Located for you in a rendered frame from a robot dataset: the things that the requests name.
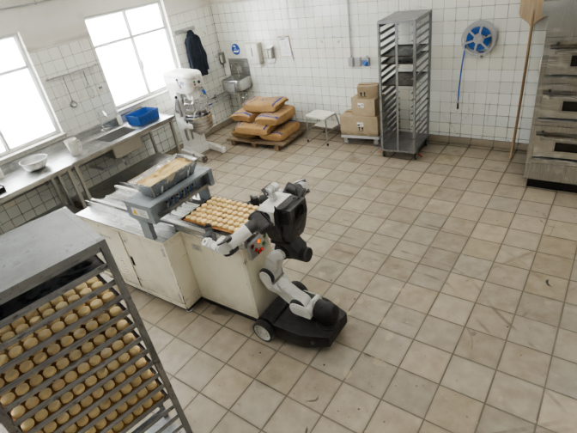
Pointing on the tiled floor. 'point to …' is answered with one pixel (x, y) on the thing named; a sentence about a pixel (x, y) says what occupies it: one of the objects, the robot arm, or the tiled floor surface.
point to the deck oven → (555, 104)
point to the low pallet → (267, 140)
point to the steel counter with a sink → (100, 137)
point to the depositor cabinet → (148, 255)
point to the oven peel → (531, 9)
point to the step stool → (323, 121)
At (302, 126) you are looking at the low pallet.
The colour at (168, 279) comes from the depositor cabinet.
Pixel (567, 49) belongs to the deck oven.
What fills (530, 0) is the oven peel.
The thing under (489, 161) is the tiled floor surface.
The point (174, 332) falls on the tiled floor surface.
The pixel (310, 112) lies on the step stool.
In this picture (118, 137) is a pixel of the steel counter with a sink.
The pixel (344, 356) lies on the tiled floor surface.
